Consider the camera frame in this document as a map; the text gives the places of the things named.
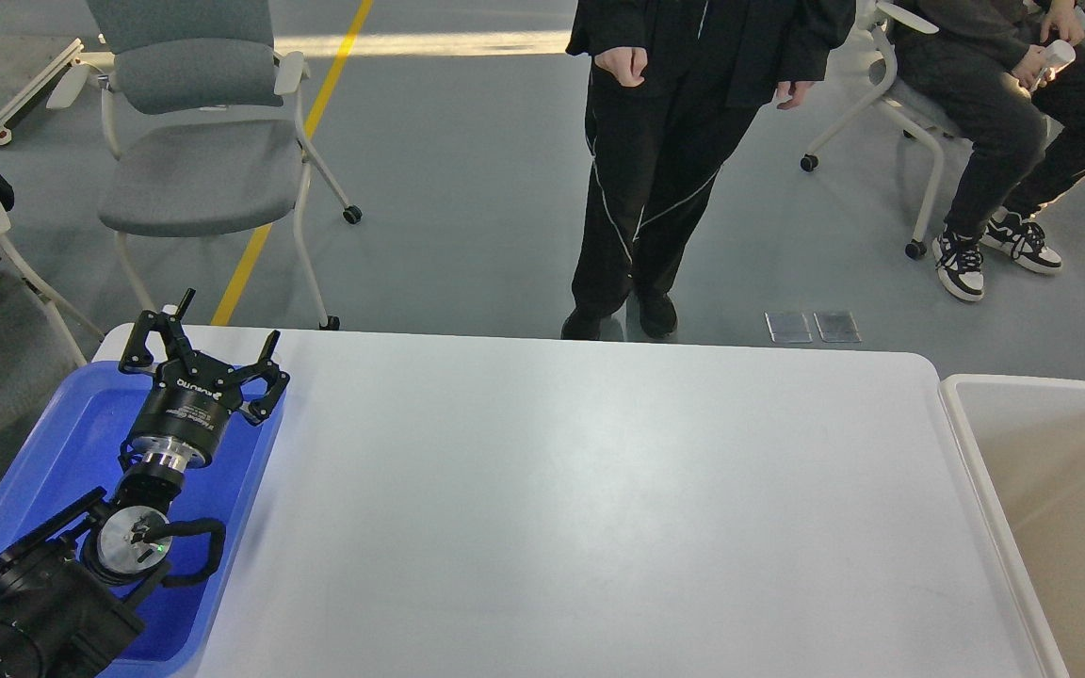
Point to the blue plastic tray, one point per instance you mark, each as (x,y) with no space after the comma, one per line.
(73,449)

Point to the standing person in black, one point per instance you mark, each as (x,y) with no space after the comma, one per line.
(673,88)

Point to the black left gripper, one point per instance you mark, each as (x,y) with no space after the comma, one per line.
(185,407)

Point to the seated person in black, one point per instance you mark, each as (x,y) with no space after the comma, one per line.
(1023,113)

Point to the white chair at left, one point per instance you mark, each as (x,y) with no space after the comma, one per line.
(55,307)

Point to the left floor socket plate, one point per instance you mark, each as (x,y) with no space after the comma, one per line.
(788,328)

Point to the grey chair at right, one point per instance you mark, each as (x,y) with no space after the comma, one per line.
(900,104)

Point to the right floor socket plate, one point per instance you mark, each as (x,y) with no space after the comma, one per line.
(837,327)

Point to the grey office chair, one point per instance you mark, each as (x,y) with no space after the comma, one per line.
(217,177)

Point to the white plastic bin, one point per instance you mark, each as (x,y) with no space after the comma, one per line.
(1023,443)

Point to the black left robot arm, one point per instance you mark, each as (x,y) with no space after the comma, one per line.
(121,516)

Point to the floor socket plate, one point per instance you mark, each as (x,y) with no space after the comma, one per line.
(788,328)
(837,327)

